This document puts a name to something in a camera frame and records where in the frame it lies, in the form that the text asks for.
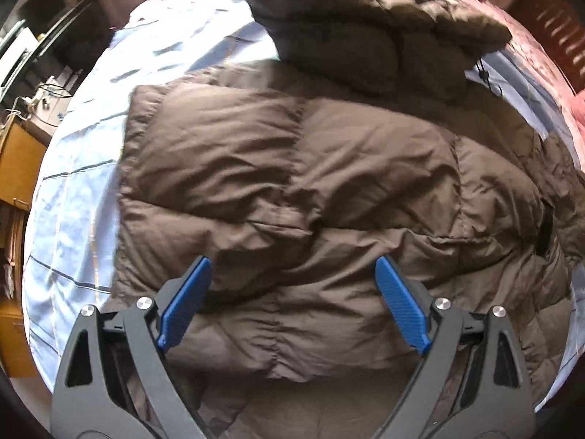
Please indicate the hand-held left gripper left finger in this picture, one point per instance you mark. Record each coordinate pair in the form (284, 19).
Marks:
(183, 304)

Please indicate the pink quilt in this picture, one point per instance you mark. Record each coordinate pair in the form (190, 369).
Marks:
(512, 18)

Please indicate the dark wooden headboard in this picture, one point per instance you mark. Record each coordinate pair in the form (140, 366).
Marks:
(555, 27)

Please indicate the light blue striped bed sheet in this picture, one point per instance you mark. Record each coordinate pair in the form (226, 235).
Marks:
(82, 155)

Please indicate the black monitor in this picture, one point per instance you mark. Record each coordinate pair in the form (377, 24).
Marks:
(32, 32)

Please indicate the brown puffer jacket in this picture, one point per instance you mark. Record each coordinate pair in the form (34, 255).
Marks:
(338, 201)

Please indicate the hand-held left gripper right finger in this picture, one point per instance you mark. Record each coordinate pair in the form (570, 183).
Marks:
(402, 304)

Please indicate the wooden cabinet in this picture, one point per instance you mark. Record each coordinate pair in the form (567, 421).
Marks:
(18, 219)

